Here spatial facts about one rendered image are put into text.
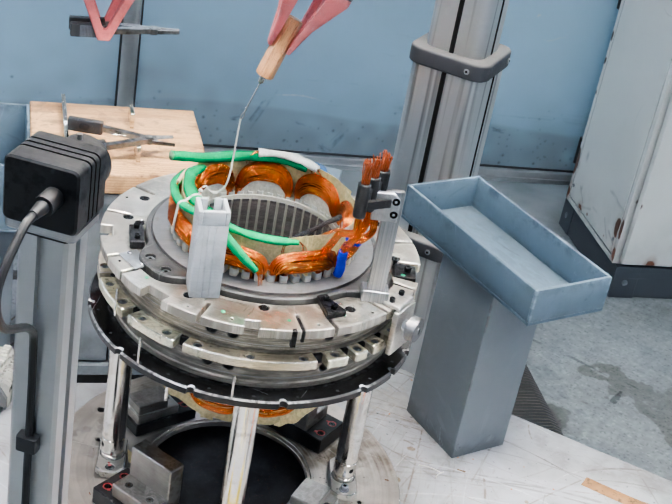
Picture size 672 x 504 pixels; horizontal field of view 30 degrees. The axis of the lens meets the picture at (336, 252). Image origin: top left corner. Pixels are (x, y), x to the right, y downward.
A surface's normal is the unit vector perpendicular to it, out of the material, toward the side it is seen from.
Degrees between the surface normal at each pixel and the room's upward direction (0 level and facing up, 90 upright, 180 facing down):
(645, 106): 90
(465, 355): 90
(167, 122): 0
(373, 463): 0
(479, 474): 0
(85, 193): 90
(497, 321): 90
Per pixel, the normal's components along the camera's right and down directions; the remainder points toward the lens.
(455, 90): -0.44, 0.37
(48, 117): 0.16, -0.86
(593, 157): -0.96, -0.02
